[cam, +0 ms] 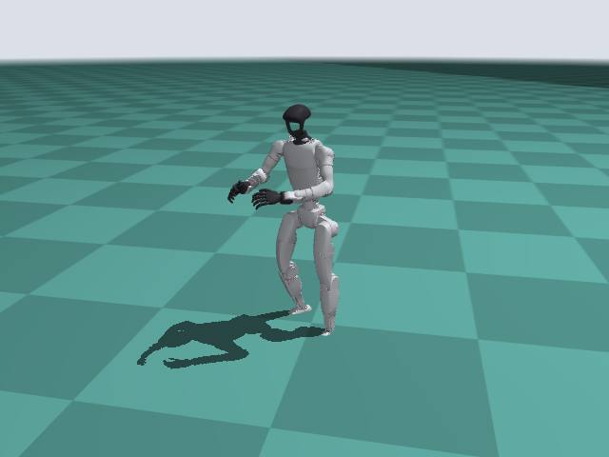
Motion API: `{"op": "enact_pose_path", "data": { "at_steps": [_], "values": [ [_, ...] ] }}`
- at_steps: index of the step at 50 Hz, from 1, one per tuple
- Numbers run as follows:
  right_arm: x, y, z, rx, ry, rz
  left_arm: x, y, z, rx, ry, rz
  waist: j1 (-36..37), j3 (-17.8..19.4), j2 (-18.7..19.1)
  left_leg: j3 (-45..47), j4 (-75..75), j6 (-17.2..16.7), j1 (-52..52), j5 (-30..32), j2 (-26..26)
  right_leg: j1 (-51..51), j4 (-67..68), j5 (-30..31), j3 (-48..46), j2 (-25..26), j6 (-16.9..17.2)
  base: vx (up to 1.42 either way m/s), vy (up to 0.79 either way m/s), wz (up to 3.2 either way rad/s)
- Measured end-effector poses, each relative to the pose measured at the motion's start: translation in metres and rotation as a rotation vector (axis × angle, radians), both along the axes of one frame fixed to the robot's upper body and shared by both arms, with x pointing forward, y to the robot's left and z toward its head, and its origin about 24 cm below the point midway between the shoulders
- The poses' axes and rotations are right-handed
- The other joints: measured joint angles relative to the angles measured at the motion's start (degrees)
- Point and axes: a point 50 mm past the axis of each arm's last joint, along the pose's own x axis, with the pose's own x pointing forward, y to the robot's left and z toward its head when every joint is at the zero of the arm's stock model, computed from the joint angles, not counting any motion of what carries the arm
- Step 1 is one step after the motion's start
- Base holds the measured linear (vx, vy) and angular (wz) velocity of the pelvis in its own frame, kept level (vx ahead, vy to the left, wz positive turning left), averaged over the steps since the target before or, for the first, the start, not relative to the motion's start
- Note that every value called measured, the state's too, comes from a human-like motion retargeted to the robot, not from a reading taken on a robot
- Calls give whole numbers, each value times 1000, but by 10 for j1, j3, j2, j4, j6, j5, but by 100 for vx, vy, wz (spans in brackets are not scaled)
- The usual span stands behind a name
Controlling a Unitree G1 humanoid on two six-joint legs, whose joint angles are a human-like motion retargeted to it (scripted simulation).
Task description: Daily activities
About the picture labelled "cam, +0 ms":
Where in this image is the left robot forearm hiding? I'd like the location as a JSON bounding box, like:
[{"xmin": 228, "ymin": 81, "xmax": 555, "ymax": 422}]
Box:
[{"xmin": 285, "ymin": 182, "xmax": 331, "ymax": 205}]

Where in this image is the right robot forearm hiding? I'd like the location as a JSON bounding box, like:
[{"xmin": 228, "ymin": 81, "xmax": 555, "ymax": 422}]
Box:
[{"xmin": 243, "ymin": 169, "xmax": 262, "ymax": 193}]

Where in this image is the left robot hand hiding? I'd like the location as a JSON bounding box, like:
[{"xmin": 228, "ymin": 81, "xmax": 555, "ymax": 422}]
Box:
[{"xmin": 251, "ymin": 189, "xmax": 293, "ymax": 209}]

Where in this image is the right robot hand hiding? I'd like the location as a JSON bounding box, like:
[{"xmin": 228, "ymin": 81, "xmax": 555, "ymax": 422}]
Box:
[{"xmin": 227, "ymin": 180, "xmax": 251, "ymax": 203}]

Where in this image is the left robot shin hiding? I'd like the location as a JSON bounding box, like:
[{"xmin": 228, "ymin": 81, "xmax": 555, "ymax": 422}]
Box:
[{"xmin": 320, "ymin": 275, "xmax": 340, "ymax": 333}]

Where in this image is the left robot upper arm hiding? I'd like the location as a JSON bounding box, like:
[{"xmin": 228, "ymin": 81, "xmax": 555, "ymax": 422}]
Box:
[{"xmin": 315, "ymin": 145, "xmax": 334, "ymax": 197}]

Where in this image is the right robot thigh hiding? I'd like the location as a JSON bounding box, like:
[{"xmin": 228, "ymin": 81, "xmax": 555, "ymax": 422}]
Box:
[{"xmin": 276, "ymin": 210, "xmax": 304, "ymax": 279}]

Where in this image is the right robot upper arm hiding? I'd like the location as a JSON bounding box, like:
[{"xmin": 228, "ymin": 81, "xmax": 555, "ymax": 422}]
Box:
[{"xmin": 256, "ymin": 140, "xmax": 285, "ymax": 184}]

